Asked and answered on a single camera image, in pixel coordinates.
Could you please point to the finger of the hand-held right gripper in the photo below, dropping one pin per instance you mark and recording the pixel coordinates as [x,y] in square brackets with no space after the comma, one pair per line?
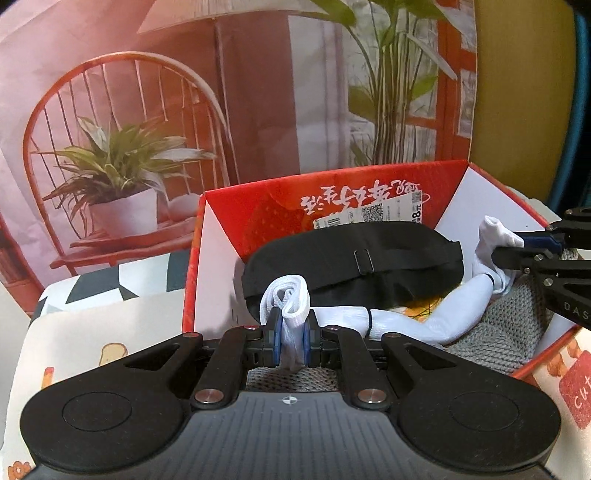
[554,281]
[538,242]

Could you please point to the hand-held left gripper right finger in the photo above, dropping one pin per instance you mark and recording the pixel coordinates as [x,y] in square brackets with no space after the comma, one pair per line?
[308,340]

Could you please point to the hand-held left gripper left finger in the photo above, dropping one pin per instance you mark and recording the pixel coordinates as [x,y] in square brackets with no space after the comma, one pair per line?
[275,339]

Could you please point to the white sock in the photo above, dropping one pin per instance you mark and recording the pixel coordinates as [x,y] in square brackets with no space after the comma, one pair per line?
[443,314]
[291,295]

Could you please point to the grey knitted cloth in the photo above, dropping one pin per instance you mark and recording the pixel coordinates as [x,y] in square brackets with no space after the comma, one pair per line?
[503,327]

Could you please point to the black eye mask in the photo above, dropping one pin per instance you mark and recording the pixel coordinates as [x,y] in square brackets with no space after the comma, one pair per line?
[323,263]

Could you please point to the red strawberry print box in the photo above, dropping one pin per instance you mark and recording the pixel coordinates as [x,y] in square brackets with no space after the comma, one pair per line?
[217,258]

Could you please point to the orange floral cloth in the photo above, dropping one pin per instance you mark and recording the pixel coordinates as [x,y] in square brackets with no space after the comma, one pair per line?
[422,314]

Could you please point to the blue curved tube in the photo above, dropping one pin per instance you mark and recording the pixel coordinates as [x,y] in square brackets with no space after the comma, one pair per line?
[565,115]

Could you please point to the white shipping label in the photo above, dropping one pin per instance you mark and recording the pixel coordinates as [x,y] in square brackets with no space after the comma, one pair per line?
[369,212]

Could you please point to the printed blanket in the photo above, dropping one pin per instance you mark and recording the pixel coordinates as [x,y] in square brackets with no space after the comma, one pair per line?
[69,346]

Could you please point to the wall poster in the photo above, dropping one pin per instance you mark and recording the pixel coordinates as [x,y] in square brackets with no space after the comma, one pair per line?
[258,83]

